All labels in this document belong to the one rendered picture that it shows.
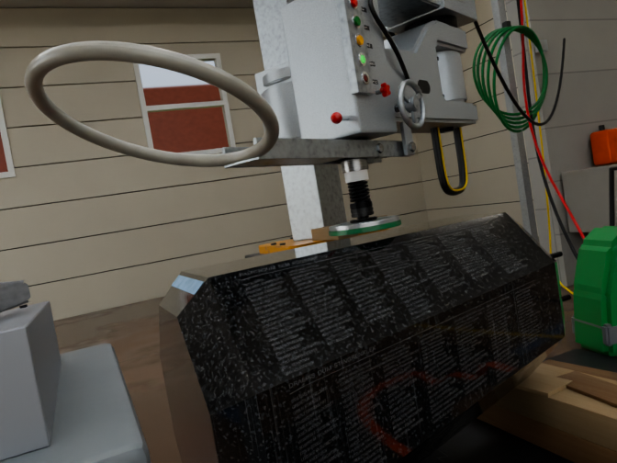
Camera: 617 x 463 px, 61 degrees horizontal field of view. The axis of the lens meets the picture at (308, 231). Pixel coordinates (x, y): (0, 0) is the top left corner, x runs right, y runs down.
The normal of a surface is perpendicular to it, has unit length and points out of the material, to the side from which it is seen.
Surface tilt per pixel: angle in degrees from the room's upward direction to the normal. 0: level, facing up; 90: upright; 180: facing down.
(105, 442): 0
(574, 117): 90
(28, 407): 90
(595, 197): 90
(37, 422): 90
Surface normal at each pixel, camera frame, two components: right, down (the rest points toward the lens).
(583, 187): -0.90, 0.17
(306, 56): -0.64, 0.14
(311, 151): 0.75, -0.09
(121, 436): -0.16, -0.99
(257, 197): 0.40, -0.02
